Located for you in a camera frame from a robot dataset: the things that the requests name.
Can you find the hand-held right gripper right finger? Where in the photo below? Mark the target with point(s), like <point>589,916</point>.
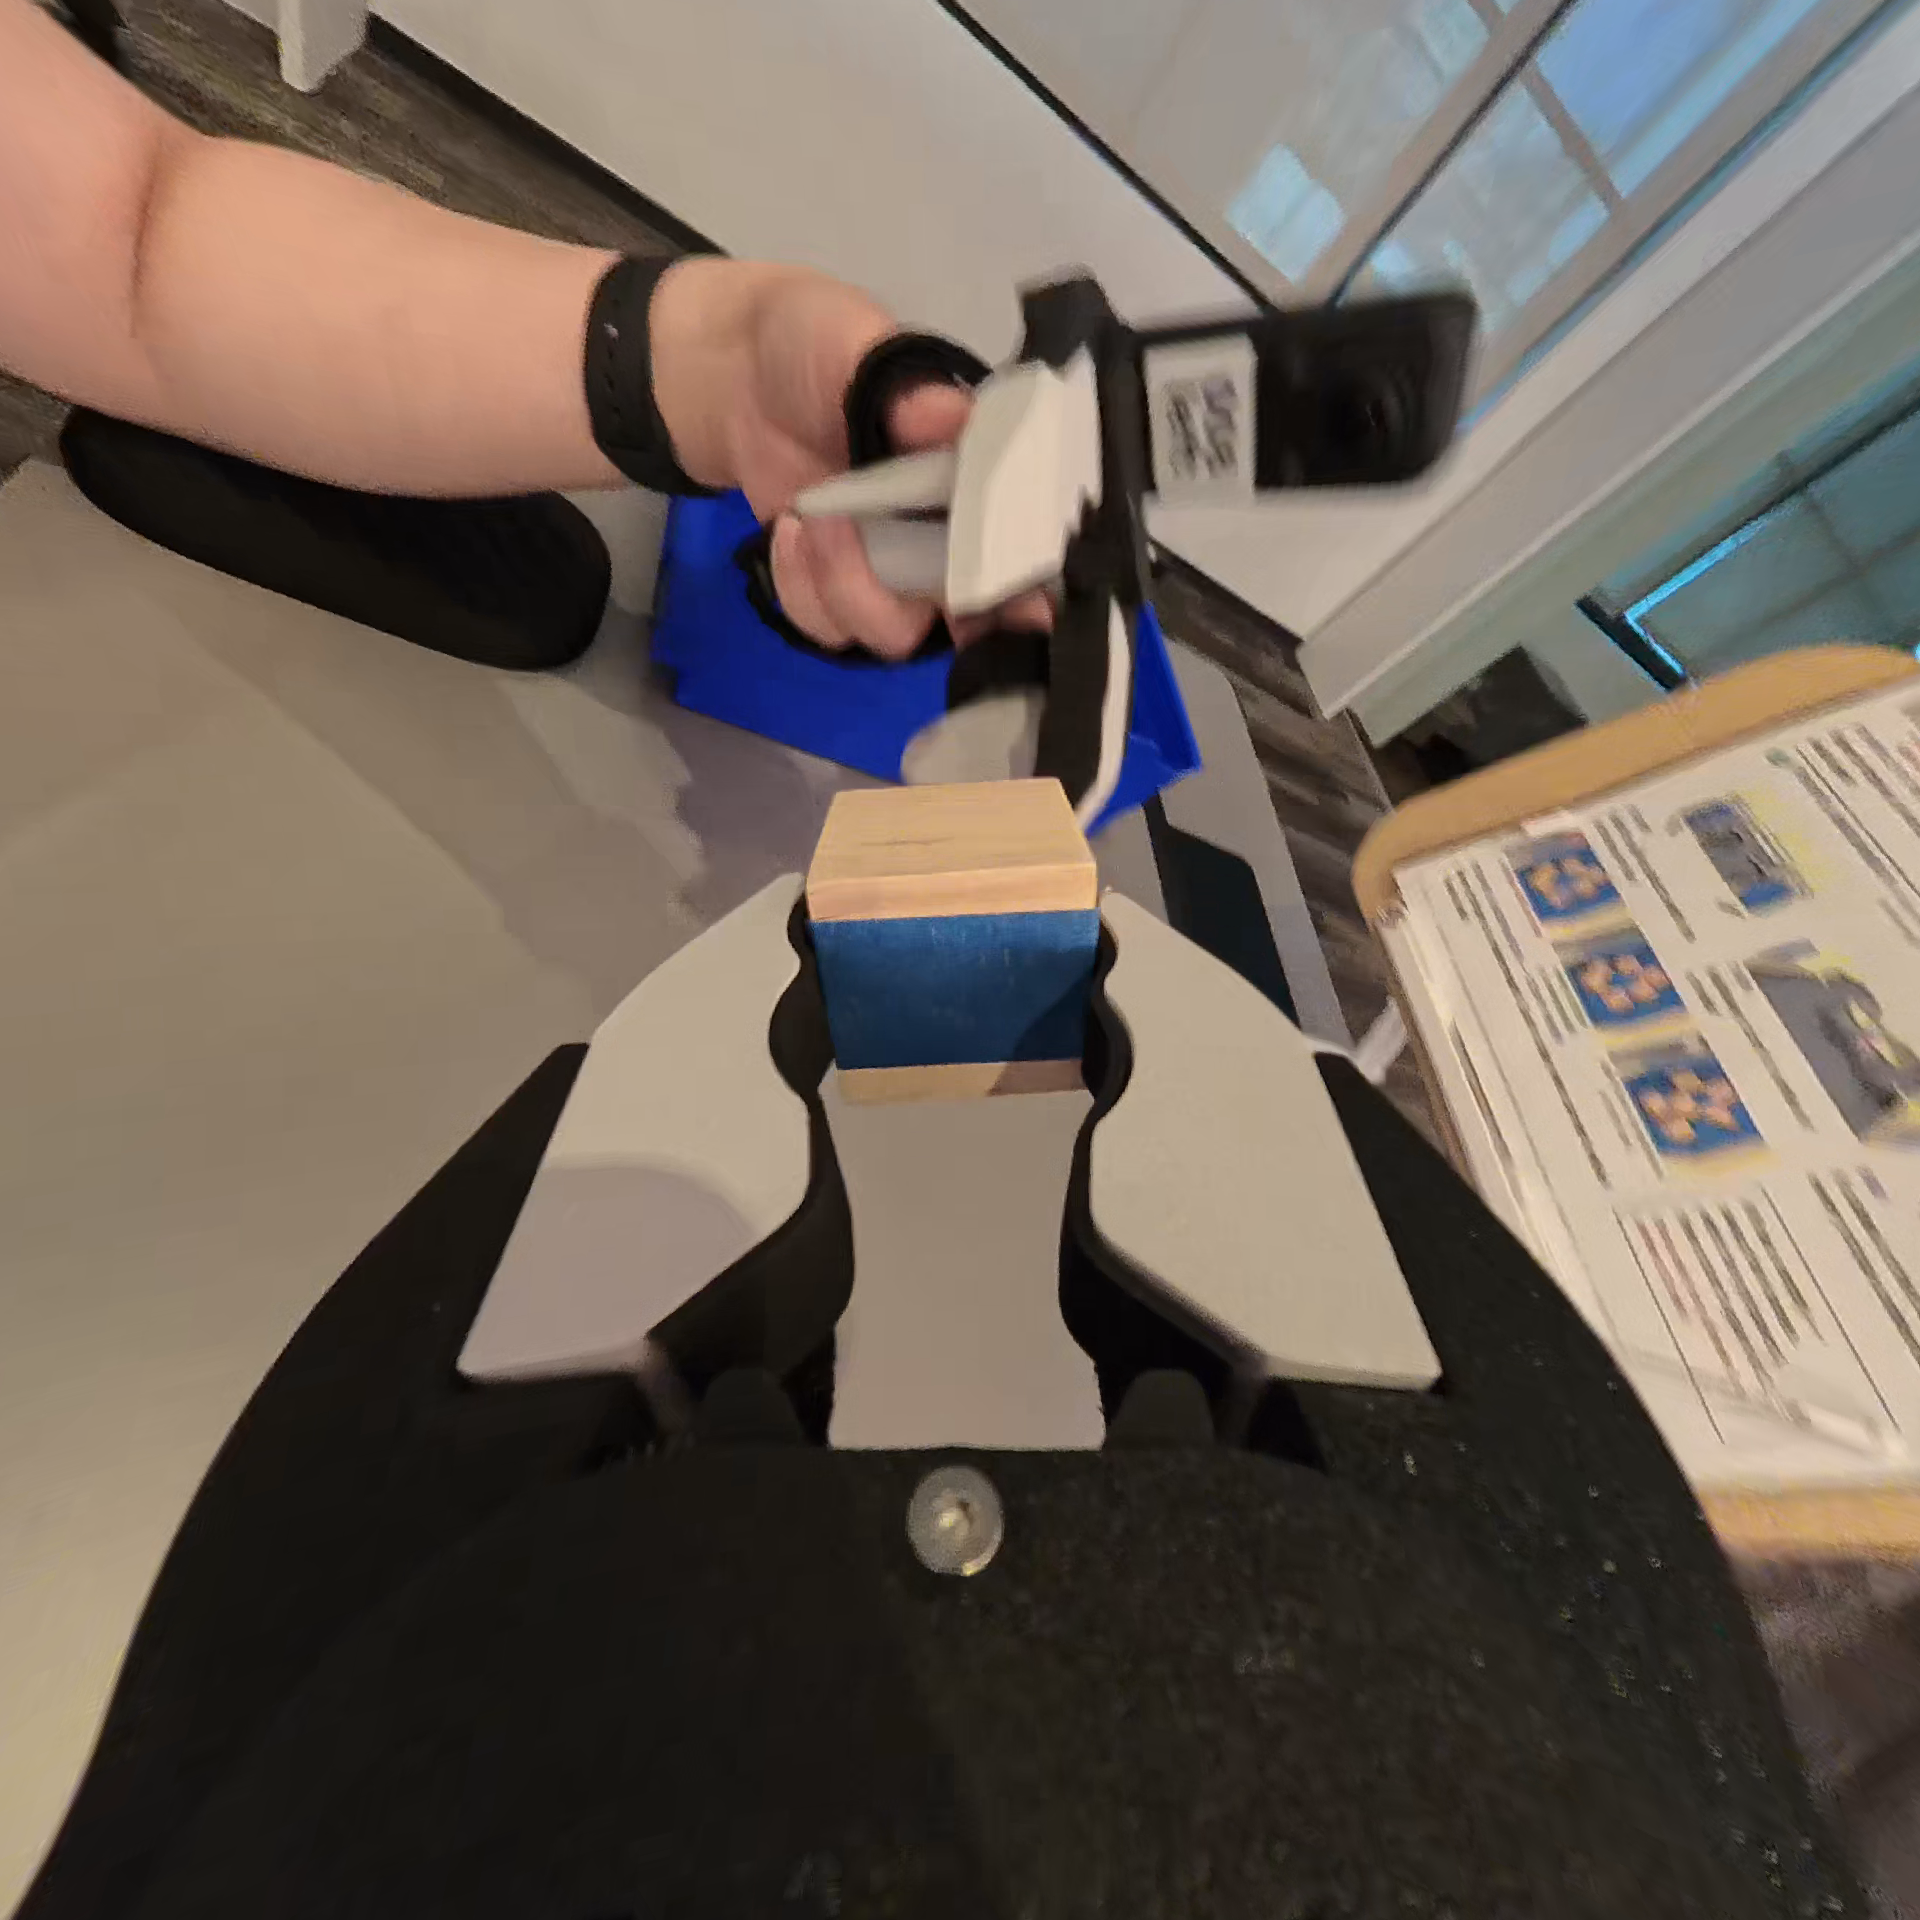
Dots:
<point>1261,1184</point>

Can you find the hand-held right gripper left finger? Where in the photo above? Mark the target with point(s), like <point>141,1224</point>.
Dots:
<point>646,1156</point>

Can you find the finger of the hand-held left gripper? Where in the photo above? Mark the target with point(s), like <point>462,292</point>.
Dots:
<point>1088,692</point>
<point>1027,481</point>

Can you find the blue striped wooden cube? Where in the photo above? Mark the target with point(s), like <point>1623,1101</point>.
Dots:
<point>953,902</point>

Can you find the blue plastic bin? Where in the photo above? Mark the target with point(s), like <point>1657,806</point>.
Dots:
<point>779,692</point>

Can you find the person's left forearm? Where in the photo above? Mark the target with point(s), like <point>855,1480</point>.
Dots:
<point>301,300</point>

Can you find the person's left hand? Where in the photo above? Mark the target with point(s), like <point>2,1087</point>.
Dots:
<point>751,376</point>

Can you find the black wristband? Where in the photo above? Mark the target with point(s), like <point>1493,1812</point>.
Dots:
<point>622,376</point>

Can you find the large glass window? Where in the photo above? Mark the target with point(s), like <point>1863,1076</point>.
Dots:
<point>1651,119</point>

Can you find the wooden document stand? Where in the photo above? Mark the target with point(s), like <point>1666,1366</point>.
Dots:
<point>1651,735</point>

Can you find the printed instruction sheet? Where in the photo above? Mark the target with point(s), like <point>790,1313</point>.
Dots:
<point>1725,1276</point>

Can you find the black armrest pad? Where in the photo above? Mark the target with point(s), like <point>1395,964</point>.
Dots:
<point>376,586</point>

